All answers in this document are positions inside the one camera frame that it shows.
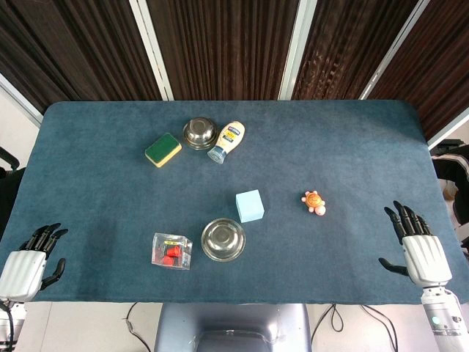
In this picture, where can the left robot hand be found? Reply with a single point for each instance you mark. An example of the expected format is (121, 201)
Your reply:
(22, 269)

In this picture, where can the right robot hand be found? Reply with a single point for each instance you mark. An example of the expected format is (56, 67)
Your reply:
(425, 256)

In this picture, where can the orange turtle toy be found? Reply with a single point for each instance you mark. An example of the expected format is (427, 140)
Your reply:
(314, 202)

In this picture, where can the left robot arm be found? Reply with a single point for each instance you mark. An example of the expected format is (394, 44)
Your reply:
(9, 322)

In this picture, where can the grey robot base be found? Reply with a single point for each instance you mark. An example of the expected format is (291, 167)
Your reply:
(233, 328)

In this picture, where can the mayonnaise bottle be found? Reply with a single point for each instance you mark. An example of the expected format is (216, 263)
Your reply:
(227, 141)

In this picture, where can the black white jacket chair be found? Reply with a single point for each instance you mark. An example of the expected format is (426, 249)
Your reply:
(452, 172)

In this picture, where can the black office chair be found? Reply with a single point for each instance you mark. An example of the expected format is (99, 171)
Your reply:
(8, 172)

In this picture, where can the clear box with red pieces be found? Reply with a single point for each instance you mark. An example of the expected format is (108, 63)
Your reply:
(171, 251)

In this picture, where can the light blue foam cube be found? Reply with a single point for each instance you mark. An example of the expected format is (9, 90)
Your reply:
(250, 205)

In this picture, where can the green yellow sponge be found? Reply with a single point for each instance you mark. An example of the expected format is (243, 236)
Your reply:
(163, 149)

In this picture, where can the large steel bowl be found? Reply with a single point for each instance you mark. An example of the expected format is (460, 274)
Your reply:
(223, 239)

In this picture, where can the blue table cloth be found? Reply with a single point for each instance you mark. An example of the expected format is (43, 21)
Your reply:
(234, 176)

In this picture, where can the small steel bowl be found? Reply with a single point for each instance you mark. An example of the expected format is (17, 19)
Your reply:
(199, 132)

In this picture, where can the white partition frame post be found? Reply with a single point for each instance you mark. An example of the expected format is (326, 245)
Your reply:
(448, 130)
(152, 49)
(297, 49)
(20, 100)
(394, 49)

